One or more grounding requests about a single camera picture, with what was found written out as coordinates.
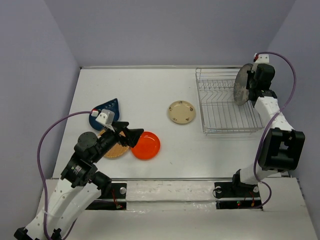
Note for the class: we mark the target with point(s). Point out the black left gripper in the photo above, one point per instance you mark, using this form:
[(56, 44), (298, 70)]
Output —
[(132, 135)]

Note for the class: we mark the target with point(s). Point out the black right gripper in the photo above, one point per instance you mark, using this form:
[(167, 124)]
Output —
[(251, 74)]

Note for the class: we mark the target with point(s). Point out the grey deer plate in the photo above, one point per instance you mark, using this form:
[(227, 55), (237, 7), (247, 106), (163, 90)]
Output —
[(240, 91)]

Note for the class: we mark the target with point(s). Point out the cream plate with prints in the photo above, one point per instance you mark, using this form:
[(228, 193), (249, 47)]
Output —
[(181, 112)]

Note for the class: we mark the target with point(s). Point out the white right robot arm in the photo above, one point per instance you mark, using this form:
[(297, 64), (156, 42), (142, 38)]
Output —
[(281, 145)]

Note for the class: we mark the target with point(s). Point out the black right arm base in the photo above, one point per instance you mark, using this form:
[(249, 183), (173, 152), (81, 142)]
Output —
[(231, 197)]

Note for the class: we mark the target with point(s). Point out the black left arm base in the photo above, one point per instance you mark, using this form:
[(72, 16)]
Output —
[(114, 200)]

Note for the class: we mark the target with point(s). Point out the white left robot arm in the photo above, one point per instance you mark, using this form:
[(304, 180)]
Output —
[(79, 185)]

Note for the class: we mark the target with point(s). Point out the tan woven round plate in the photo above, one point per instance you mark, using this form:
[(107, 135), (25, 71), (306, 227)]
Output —
[(116, 151)]

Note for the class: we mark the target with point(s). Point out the orange glossy plate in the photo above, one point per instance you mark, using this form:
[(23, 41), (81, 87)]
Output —
[(147, 147)]

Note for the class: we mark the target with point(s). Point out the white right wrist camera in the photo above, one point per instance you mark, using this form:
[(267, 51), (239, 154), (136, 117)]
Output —
[(261, 58)]

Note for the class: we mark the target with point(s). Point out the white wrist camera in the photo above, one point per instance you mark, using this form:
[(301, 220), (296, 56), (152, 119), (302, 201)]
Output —
[(261, 58), (105, 117)]

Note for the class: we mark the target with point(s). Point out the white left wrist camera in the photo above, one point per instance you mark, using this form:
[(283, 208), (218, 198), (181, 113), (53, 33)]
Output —
[(105, 117)]

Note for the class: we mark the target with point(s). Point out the silver wire dish rack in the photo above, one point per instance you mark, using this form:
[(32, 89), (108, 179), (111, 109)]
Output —
[(219, 113)]

